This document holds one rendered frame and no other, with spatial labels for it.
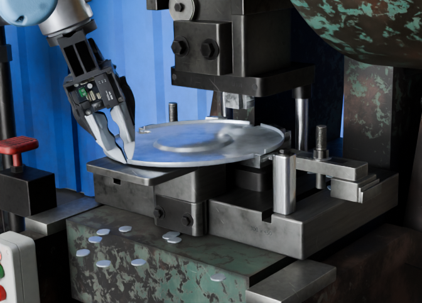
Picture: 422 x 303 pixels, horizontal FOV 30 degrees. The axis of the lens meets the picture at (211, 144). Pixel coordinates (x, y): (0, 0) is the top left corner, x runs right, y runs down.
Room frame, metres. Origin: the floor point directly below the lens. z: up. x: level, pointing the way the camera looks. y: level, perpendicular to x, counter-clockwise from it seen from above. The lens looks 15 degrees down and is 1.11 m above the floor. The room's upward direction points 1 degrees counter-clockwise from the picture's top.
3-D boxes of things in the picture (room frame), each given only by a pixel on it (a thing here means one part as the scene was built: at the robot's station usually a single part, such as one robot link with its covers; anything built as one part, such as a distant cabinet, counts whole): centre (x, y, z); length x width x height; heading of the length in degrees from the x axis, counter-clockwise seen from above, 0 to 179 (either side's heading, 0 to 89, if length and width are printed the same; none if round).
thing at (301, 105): (1.31, -0.16, 0.81); 0.02 x 0.02 x 0.14
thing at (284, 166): (1.11, -0.11, 0.75); 0.03 x 0.03 x 0.10; 50
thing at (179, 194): (1.18, 0.06, 0.72); 0.25 x 0.14 x 0.14; 140
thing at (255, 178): (1.32, -0.06, 0.72); 0.20 x 0.16 x 0.03; 50
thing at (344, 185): (1.21, -0.18, 0.76); 0.17 x 0.06 x 0.10; 50
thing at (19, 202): (1.34, 0.33, 0.62); 0.10 x 0.06 x 0.20; 50
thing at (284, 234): (1.32, -0.05, 0.68); 0.45 x 0.30 x 0.06; 50
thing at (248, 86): (1.32, -0.06, 0.86); 0.20 x 0.16 x 0.05; 50
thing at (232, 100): (1.31, -0.05, 0.84); 0.05 x 0.03 x 0.04; 50
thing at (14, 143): (1.36, 0.35, 0.72); 0.07 x 0.06 x 0.08; 140
